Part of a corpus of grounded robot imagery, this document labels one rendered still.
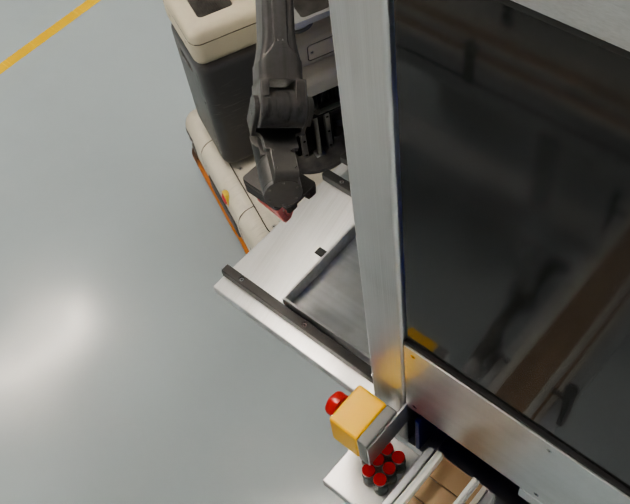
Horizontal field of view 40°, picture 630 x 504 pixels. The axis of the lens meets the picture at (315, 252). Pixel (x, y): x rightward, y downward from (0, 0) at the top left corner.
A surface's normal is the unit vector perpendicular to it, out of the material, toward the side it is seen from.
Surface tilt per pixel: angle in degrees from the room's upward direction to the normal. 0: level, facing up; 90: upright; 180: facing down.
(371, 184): 90
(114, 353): 0
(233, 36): 90
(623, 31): 90
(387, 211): 90
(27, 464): 0
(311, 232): 0
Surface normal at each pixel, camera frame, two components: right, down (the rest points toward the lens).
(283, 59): 0.28, -0.01
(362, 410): -0.11, -0.57
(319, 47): 0.44, 0.79
